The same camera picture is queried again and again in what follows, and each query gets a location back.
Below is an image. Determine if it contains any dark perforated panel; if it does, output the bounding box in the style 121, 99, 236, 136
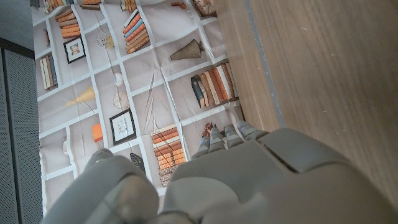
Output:
0, 37, 44, 224

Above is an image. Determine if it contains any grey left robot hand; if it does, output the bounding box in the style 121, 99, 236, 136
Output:
40, 119, 398, 224

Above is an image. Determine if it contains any printed bookshelf backdrop cloth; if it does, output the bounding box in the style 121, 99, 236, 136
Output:
30, 0, 246, 215

